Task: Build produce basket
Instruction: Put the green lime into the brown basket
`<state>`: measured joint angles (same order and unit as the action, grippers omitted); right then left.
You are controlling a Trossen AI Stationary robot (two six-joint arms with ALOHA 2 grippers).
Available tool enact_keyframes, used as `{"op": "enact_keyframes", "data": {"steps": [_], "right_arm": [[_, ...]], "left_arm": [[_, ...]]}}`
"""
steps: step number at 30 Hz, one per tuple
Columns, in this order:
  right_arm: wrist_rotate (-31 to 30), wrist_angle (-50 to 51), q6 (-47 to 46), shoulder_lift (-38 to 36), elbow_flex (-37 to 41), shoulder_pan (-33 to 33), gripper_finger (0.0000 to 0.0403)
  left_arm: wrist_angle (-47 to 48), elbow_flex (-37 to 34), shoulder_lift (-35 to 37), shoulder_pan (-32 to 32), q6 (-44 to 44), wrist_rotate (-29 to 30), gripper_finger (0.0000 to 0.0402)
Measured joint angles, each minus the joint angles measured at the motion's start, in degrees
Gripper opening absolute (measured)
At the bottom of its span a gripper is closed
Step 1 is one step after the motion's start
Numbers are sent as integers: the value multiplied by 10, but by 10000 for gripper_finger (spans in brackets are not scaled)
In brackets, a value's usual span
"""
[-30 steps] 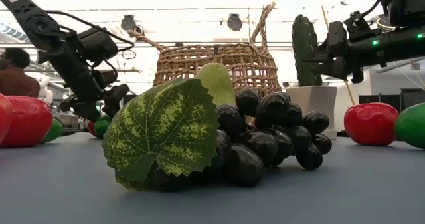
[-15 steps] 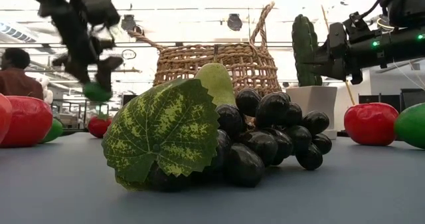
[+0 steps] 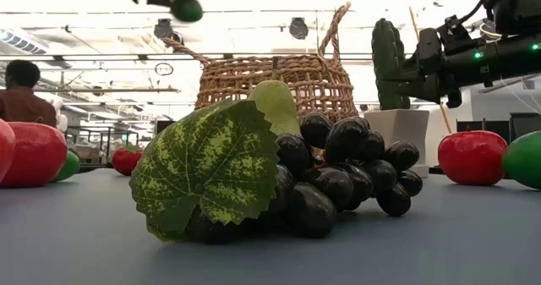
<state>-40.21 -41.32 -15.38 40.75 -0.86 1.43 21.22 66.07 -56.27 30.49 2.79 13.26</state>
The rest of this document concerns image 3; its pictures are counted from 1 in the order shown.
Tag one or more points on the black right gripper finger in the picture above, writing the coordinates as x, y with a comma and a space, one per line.
412, 91
409, 67

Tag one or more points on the small green lime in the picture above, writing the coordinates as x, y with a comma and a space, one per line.
187, 9

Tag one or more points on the red apple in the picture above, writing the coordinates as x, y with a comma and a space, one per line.
34, 154
472, 158

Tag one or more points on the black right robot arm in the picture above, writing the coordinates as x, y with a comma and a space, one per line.
507, 56

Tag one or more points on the woven wicker basket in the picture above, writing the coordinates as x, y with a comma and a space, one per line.
313, 78

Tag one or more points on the green cactus plant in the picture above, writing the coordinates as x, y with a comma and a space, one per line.
384, 44

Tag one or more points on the white square plant pot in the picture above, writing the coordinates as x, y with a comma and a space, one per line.
397, 137

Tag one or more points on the thin yellow stick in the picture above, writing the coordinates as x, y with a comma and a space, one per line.
410, 10

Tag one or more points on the dark computer monitor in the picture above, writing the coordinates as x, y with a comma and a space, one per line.
482, 129
526, 124

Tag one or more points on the black grape bunch with leaf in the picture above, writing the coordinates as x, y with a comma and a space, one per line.
338, 183

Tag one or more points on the ceiling air vent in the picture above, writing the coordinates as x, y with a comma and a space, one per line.
21, 40

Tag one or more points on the yellow-green pear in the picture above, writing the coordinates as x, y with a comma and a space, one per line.
277, 103

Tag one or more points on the white bulky object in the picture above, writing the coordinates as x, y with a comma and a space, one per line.
62, 120

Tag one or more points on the person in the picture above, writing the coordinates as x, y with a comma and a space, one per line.
23, 99

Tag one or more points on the small red fruit green top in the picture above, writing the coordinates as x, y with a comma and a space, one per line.
126, 160

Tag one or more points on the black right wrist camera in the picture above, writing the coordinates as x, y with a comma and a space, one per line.
452, 33

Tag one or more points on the black metal rack frame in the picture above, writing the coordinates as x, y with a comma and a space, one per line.
101, 143

